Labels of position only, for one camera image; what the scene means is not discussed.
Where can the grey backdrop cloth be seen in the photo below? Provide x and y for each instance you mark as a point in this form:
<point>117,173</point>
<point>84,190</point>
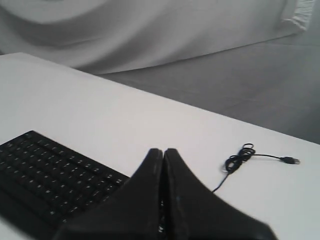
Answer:
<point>109,36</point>

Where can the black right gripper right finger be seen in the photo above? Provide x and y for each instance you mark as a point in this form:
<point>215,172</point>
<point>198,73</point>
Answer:
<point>193,212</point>

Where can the black Acer keyboard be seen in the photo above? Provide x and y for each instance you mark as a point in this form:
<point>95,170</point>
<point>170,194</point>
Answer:
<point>44,185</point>

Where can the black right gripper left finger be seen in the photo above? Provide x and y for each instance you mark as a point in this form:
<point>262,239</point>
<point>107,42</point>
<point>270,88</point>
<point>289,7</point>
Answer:
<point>131,213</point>

